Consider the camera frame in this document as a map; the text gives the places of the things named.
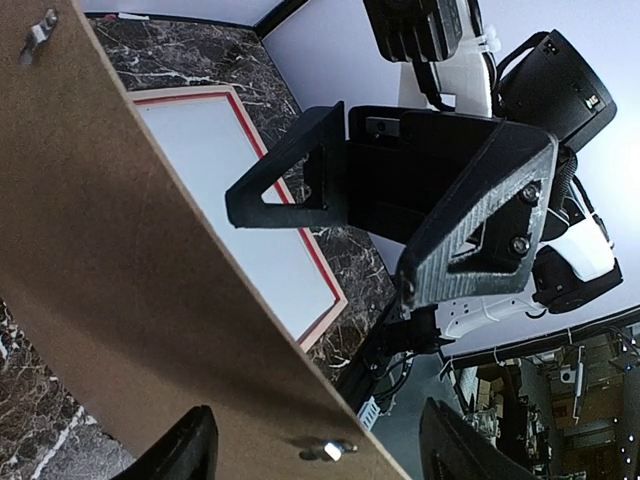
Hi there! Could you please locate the white slotted cable duct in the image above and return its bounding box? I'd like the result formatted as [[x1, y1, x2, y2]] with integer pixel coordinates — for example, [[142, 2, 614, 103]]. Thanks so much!
[[357, 396, 381, 431]]

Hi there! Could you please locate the metal backing clip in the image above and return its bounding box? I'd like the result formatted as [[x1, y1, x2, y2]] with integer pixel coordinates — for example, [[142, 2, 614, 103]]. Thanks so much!
[[19, 7, 59, 66], [298, 439, 359, 463]]

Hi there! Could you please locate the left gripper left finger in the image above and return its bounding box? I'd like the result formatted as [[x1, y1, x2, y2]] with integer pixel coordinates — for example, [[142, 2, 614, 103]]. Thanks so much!
[[114, 405, 219, 480]]

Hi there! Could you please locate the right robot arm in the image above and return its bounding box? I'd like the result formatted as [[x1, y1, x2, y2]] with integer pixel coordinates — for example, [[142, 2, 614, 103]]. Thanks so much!
[[225, 30, 622, 352]]

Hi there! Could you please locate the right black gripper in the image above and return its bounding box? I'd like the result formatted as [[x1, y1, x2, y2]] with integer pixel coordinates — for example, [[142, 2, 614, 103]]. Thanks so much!
[[225, 101, 558, 310]]

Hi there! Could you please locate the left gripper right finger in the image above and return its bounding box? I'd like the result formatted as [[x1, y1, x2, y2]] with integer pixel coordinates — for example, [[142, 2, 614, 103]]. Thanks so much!
[[419, 397, 535, 480]]

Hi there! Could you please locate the red wooden picture frame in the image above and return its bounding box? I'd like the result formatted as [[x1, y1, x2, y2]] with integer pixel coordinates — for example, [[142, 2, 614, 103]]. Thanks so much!
[[127, 84, 349, 351]]

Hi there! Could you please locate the brown cardboard backing board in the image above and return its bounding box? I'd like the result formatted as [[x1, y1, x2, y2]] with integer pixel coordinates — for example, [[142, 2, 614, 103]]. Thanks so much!
[[1, 1, 405, 479]]

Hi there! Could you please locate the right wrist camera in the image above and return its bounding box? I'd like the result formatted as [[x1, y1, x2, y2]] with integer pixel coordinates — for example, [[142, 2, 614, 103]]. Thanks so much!
[[364, 0, 483, 63]]

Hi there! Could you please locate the upper metal backing clip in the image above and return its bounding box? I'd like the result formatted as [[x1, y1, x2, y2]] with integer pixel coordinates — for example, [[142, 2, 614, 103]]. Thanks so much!
[[19, 7, 59, 66]]

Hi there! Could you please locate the lower metal backing clip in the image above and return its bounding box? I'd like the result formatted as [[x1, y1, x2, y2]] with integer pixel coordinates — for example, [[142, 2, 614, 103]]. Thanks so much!
[[298, 439, 359, 463]]

